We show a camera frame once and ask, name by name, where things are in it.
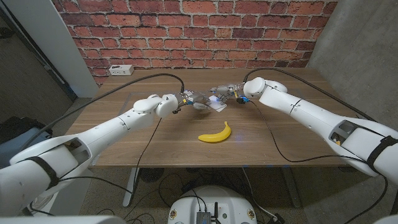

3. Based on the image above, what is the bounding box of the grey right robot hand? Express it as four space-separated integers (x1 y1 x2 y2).
209 83 249 105

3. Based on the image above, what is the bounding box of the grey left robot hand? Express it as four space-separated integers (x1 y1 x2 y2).
177 89 213 111

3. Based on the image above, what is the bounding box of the white paper shipping label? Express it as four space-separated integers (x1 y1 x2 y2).
207 95 228 113

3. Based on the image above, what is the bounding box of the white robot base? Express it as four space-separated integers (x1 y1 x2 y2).
167 185 258 224

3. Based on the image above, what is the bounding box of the yellow toy banana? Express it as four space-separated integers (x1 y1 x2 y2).
198 121 233 144

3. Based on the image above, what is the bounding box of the red brick print backdrop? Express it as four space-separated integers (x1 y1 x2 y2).
51 0 340 86

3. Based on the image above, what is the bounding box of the white power strip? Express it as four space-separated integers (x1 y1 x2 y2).
108 64 135 77

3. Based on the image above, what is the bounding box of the black round floor disc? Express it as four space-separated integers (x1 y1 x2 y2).
139 167 165 184

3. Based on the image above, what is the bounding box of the white table leg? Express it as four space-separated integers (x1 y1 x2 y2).
123 167 141 208

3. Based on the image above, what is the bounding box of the small grey electronics box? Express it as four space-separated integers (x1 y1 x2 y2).
196 211 211 224

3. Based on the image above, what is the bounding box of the grey table leg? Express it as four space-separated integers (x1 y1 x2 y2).
281 167 302 208

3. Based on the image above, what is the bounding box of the black bag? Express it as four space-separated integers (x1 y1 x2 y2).
0 116 52 144

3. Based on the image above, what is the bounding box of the blue storage bin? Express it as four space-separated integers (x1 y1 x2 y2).
0 130 52 169

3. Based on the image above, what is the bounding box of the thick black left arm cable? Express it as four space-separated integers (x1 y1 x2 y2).
18 73 186 150

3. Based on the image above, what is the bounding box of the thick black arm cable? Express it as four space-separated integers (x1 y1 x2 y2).
18 73 186 150
243 67 389 224

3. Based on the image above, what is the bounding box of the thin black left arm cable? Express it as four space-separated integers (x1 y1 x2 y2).
58 117 163 195

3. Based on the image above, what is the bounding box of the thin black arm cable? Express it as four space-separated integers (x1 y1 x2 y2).
58 117 163 195
248 100 368 164

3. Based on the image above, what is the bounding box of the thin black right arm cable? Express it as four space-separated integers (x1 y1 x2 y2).
248 100 368 164

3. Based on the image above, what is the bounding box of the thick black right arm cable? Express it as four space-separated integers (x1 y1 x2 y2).
243 67 389 224

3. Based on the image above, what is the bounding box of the white floor cable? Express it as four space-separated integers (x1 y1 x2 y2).
242 167 278 221

